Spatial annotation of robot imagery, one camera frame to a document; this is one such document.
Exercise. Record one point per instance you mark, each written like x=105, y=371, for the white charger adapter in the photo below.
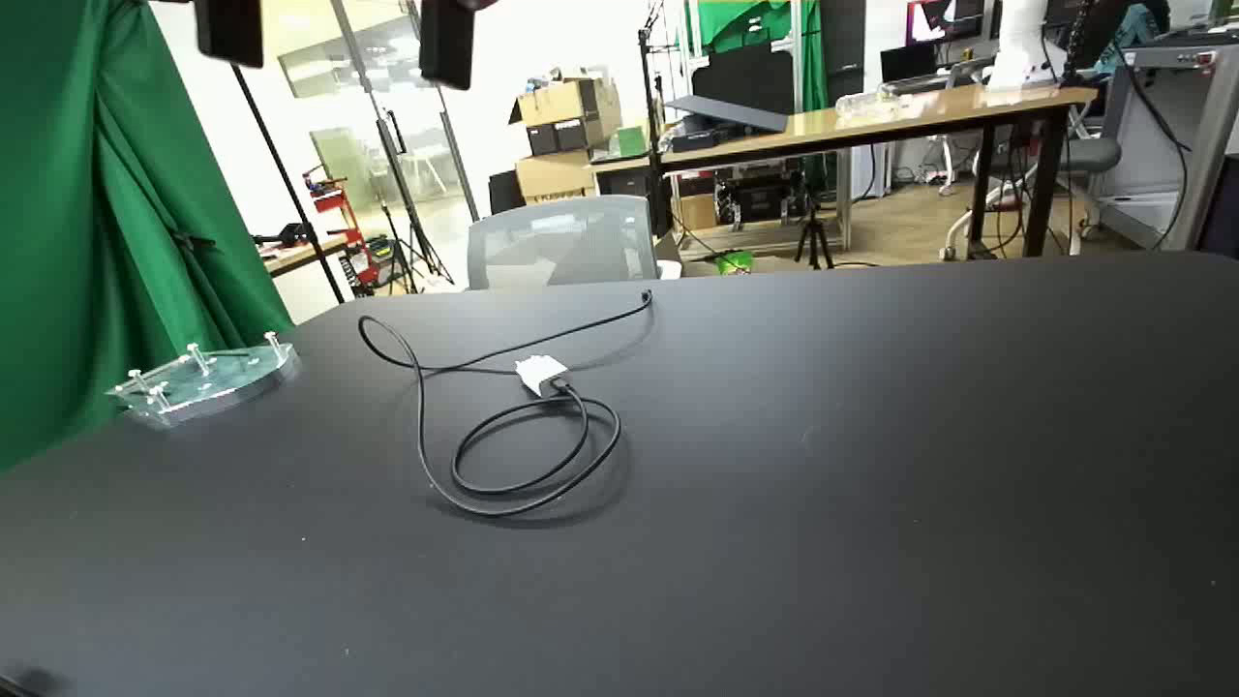
x=544, y=378

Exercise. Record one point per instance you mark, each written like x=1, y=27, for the stacked cardboard boxes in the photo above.
x=568, y=120

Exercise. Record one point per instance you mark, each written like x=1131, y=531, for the wooden desk with black legs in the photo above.
x=927, y=112

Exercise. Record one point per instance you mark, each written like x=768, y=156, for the clear acrylic plate with screws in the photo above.
x=202, y=380

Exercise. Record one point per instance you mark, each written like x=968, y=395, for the black light stand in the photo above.
x=234, y=35

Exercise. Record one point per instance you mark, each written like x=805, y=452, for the green backdrop curtain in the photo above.
x=117, y=235

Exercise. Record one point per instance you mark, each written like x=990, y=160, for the black camera tripod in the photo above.
x=815, y=238

